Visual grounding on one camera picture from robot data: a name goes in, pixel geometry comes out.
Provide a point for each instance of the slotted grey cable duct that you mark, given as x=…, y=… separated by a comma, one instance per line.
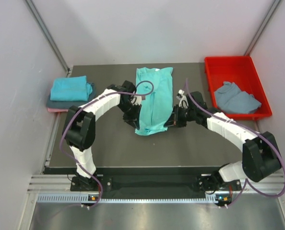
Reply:
x=89, y=199

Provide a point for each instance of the left aluminium corner post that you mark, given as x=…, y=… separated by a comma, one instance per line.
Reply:
x=47, y=34

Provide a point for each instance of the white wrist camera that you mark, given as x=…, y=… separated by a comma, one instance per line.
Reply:
x=137, y=100
x=183, y=103

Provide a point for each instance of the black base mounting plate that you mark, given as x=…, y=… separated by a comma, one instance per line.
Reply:
x=192, y=182

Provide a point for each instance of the aluminium corner post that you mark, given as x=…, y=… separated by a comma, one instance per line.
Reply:
x=47, y=34
x=262, y=26

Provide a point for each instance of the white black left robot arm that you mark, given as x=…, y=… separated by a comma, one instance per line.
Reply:
x=79, y=128

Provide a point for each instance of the folded blue t-shirt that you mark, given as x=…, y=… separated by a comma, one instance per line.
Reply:
x=71, y=89

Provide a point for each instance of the right aluminium corner post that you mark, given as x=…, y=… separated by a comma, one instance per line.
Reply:
x=262, y=26

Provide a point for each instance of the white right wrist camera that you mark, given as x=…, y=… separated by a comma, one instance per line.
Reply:
x=183, y=103

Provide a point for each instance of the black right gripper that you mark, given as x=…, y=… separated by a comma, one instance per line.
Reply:
x=174, y=119

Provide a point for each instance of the turquoise t-shirt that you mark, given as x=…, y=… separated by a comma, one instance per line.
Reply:
x=158, y=105

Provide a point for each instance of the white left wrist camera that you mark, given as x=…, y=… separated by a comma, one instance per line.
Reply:
x=137, y=100

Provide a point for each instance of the grey-blue t-shirt in bin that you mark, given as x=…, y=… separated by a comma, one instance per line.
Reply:
x=232, y=100

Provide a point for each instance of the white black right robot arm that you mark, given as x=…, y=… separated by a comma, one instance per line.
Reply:
x=260, y=154

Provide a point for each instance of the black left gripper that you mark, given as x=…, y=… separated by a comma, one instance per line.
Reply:
x=133, y=120

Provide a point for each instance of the folded pink t-shirt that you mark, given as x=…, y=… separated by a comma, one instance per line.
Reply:
x=54, y=110

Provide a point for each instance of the red plastic bin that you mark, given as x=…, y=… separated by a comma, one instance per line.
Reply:
x=241, y=71

